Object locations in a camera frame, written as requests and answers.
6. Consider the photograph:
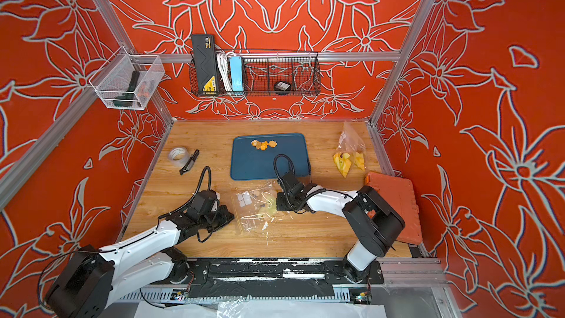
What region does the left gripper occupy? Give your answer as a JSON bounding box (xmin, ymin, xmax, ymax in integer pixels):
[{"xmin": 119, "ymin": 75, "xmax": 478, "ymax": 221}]
[{"xmin": 199, "ymin": 205, "xmax": 237, "ymax": 233}]

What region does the clear bag with yellow toys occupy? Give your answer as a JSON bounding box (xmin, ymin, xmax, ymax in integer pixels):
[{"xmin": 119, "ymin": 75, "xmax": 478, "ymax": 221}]
[{"xmin": 232, "ymin": 180, "xmax": 293, "ymax": 246}]

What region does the clear resealable bag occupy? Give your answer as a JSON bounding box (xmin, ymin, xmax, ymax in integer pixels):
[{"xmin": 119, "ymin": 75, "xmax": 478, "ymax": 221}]
[
  {"xmin": 337, "ymin": 122, "xmax": 366, "ymax": 171},
  {"xmin": 333, "ymin": 153, "xmax": 353, "ymax": 178}
]

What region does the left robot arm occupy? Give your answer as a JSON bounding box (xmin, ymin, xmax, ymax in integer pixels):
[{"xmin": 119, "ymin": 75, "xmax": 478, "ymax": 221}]
[{"xmin": 37, "ymin": 187, "xmax": 235, "ymax": 317}]

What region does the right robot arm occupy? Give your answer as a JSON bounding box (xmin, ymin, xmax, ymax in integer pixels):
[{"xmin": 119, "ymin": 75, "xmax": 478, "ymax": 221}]
[{"xmin": 273, "ymin": 154, "xmax": 406, "ymax": 283}]

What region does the blue plastic tray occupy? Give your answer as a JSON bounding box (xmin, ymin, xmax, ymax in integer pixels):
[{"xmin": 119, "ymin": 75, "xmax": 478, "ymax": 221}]
[{"xmin": 230, "ymin": 132, "xmax": 311, "ymax": 181}]

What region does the clear tape roll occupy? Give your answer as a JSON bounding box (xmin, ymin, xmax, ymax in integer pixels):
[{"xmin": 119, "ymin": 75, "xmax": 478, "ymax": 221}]
[{"xmin": 168, "ymin": 147, "xmax": 191, "ymax": 169}]

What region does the orange tool case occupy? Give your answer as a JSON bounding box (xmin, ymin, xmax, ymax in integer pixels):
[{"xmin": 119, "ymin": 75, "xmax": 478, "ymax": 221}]
[{"xmin": 364, "ymin": 172, "xmax": 423, "ymax": 245}]

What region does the light blue box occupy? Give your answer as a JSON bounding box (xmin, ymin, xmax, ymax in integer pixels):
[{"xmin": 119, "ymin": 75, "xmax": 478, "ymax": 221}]
[{"xmin": 229, "ymin": 56, "xmax": 244, "ymax": 94}]

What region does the clear acrylic bin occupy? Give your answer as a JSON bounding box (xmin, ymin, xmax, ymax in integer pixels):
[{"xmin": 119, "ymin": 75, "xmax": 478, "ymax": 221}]
[{"xmin": 88, "ymin": 47, "xmax": 165, "ymax": 110}]

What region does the black box with yellow label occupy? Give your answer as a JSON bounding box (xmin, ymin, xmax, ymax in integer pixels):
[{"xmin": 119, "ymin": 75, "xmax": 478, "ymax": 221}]
[{"xmin": 191, "ymin": 34, "xmax": 219, "ymax": 96}]

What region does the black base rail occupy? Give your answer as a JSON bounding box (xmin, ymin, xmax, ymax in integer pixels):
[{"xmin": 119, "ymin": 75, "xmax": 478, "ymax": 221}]
[{"xmin": 148, "ymin": 258, "xmax": 385, "ymax": 306}]

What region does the black wire basket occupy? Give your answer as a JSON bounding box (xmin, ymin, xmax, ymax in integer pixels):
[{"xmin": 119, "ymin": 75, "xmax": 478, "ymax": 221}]
[{"xmin": 188, "ymin": 49, "xmax": 322, "ymax": 97}]

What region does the white cable bundle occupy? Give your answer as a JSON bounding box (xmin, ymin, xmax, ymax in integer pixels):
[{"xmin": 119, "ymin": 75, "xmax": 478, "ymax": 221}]
[{"xmin": 216, "ymin": 52, "xmax": 234, "ymax": 94}]

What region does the dark green screwdriver handle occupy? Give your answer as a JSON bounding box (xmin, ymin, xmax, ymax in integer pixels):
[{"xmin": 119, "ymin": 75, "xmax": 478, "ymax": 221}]
[{"xmin": 113, "ymin": 70, "xmax": 140, "ymax": 107}]

